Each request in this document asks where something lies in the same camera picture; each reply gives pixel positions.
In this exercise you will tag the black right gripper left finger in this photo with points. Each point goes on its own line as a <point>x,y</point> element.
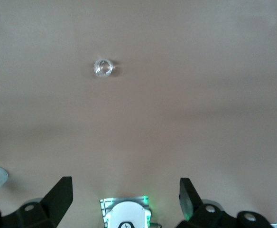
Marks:
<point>55,204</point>

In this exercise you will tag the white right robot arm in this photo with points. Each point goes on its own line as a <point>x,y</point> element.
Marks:
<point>126,213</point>

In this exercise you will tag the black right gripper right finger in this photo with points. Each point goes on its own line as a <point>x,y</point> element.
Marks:
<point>195,209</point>

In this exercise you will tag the clear shot glass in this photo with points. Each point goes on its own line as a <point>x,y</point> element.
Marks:
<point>103,69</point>

